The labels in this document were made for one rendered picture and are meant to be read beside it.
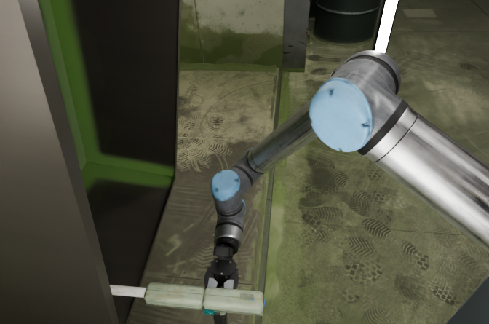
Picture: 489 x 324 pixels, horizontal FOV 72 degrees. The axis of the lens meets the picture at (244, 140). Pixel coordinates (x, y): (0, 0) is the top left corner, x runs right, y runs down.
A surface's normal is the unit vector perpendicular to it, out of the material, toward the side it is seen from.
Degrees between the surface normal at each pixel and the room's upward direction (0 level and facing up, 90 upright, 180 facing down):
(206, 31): 90
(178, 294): 2
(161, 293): 2
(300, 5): 90
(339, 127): 87
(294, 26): 90
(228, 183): 6
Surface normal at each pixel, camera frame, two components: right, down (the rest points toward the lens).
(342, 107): -0.68, 0.47
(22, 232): -0.09, 0.66
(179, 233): -0.05, -0.75
